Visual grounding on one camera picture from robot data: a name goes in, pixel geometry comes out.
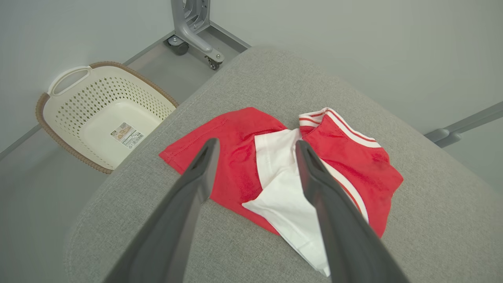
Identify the grey metal stand pole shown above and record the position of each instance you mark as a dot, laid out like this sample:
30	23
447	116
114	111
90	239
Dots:
459	127

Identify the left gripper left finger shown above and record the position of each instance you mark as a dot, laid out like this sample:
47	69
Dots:
177	212

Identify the red jersey with white sleeves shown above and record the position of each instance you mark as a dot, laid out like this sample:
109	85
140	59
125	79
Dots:
235	157

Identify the white plastic laundry basket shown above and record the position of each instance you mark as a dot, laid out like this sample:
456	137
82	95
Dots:
98	137

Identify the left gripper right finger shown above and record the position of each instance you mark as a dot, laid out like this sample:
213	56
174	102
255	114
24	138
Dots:
346	236

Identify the grey metal stand frame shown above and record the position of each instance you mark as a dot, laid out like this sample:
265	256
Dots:
188	31

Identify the white product sticker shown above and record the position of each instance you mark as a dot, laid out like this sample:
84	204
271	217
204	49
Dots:
127	134

